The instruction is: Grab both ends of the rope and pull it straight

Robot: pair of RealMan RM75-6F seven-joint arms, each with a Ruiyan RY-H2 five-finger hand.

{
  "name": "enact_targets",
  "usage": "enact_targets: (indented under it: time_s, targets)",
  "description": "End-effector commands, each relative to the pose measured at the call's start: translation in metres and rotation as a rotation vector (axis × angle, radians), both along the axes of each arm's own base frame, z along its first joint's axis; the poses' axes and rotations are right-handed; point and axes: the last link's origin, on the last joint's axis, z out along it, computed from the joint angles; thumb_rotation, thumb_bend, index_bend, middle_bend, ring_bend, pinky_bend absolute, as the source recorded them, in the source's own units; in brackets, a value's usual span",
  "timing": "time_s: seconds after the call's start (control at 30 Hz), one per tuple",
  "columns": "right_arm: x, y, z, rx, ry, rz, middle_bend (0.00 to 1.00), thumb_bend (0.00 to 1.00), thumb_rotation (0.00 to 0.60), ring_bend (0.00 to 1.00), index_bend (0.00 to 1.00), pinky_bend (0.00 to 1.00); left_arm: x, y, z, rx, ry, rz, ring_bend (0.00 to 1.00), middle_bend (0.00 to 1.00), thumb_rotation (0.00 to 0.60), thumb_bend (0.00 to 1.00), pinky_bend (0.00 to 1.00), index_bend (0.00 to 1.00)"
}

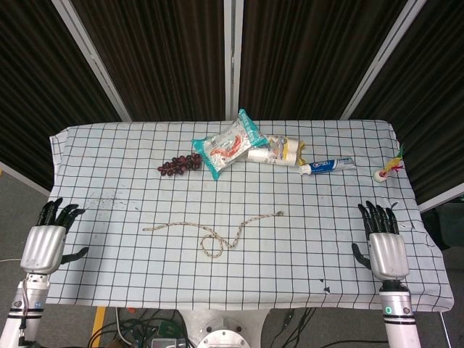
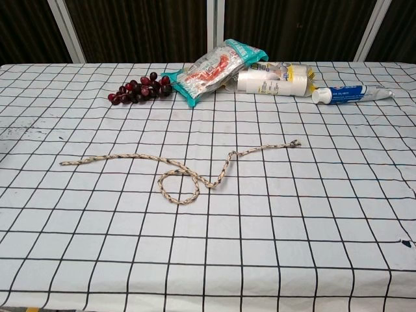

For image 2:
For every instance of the teal snack packet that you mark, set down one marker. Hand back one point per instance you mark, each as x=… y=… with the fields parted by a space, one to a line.
x=208 y=73

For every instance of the white black checked tablecloth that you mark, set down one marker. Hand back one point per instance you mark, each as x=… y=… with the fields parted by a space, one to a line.
x=227 y=243

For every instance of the dark red grape bunch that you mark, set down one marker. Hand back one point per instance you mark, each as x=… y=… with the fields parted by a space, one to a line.
x=143 y=89

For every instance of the blue white toothpaste tube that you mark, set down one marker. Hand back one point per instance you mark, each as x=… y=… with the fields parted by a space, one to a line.
x=344 y=94

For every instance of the white partition frame post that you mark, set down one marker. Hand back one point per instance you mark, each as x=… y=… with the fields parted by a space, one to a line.
x=215 y=29
x=373 y=29
x=66 y=29

